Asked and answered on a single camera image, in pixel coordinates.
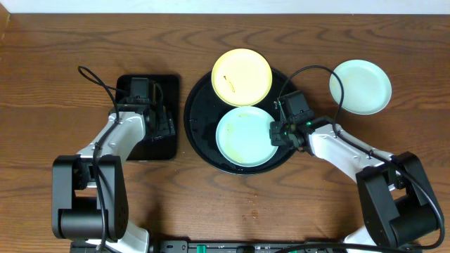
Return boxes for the light green plate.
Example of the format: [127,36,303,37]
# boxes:
[215,106,278,167]
[333,60,392,115]

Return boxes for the yellow plate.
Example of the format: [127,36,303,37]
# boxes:
[211,48,273,107]

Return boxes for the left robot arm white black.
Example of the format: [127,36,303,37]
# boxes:
[51,104,176,252]

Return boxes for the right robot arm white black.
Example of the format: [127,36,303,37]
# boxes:
[269,117,445,252]

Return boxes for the black rectangular tray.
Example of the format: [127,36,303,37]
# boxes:
[115,74,179,161]

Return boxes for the black round tray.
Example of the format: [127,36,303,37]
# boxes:
[184,72,295,175]

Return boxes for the black equipment rail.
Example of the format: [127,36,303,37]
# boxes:
[70,231,366,253]

